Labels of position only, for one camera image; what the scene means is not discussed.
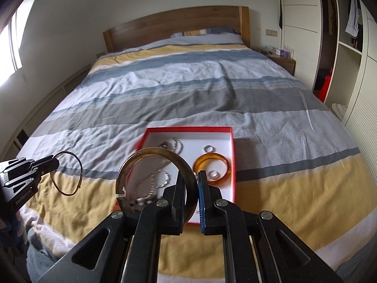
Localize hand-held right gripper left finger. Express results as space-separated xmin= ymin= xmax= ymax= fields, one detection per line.
xmin=37 ymin=169 xmax=187 ymax=283

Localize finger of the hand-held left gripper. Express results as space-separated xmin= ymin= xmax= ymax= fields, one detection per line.
xmin=3 ymin=168 xmax=56 ymax=196
xmin=0 ymin=155 xmax=59 ymax=174

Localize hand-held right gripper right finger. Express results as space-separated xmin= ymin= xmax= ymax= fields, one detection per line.
xmin=197 ymin=169 xmax=345 ymax=283

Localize amber bangle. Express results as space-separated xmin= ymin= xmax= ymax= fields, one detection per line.
xmin=193 ymin=152 xmax=230 ymax=187

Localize thin brown cord bracelet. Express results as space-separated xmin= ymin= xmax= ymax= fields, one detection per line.
xmin=51 ymin=151 xmax=83 ymax=196

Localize silver chain necklace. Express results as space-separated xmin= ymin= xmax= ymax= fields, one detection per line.
xmin=130 ymin=137 xmax=184 ymax=210

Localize red jewelry box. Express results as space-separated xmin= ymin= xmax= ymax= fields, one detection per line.
xmin=113 ymin=126 xmax=238 ymax=227

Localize dark brown translucent bangle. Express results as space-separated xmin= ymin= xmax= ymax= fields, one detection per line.
xmin=116 ymin=147 xmax=197 ymax=224

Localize person's grey trouser leg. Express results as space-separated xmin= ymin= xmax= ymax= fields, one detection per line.
xmin=26 ymin=227 xmax=78 ymax=283

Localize bed with striped duvet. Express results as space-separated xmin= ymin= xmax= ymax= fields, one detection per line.
xmin=12 ymin=32 xmax=366 ymax=283

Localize window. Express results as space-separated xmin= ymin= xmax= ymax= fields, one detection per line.
xmin=0 ymin=6 xmax=24 ymax=86

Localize wooden nightstand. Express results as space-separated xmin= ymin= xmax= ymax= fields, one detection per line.
xmin=265 ymin=47 xmax=296 ymax=75

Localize striped pillow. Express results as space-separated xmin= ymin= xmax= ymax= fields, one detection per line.
xmin=170 ymin=27 xmax=244 ymax=45

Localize white folded cloth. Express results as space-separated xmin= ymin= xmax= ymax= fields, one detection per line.
xmin=331 ymin=103 xmax=346 ymax=121

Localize red bag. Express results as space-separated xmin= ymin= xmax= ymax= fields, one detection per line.
xmin=318 ymin=68 xmax=333 ymax=102

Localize wooden headboard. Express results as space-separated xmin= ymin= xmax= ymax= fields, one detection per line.
xmin=102 ymin=6 xmax=251 ymax=54

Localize white wardrobe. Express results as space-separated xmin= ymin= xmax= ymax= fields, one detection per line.
xmin=277 ymin=0 xmax=377 ymax=154

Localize striped hanging shirt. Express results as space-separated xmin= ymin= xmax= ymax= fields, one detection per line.
xmin=344 ymin=0 xmax=360 ymax=37

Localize silver link bracelet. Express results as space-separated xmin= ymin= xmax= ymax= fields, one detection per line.
xmin=153 ymin=171 xmax=171 ymax=189

